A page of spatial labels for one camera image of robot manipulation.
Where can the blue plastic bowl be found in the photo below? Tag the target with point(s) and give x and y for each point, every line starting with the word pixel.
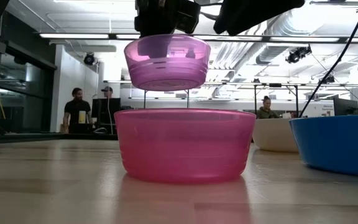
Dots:
pixel 337 143

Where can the long ceiling light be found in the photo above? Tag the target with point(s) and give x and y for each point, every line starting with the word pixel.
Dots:
pixel 304 39
pixel 73 36

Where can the silver ceiling duct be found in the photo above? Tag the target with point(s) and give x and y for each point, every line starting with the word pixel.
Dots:
pixel 272 46

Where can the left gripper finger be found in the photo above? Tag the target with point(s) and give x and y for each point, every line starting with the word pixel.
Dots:
pixel 152 48

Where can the white sign board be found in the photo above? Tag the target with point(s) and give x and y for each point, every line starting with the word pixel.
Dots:
pixel 323 110

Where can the black computer monitor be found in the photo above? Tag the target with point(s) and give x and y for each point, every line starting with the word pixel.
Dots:
pixel 104 110
pixel 345 107

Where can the pink translucent bowl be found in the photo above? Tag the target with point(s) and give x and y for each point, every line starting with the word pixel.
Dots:
pixel 182 149

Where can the purple translucent bowl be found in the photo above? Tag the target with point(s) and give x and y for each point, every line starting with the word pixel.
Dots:
pixel 166 74

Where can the person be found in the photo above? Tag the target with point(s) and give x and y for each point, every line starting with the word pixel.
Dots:
pixel 266 112
pixel 77 109
pixel 107 92

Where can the white bowl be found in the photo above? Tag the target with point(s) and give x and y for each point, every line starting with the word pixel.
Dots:
pixel 272 137

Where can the black ceiling spotlight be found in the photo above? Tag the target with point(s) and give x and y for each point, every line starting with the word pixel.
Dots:
pixel 297 54
pixel 327 79
pixel 89 59

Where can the black aluminium table frame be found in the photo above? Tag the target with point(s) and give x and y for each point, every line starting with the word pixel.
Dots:
pixel 42 137

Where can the black background rack frame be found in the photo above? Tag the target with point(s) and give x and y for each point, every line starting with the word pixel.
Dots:
pixel 275 84

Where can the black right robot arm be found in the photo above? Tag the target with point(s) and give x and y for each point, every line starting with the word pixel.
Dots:
pixel 253 12

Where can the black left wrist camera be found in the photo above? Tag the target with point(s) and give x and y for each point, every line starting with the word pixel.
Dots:
pixel 189 14

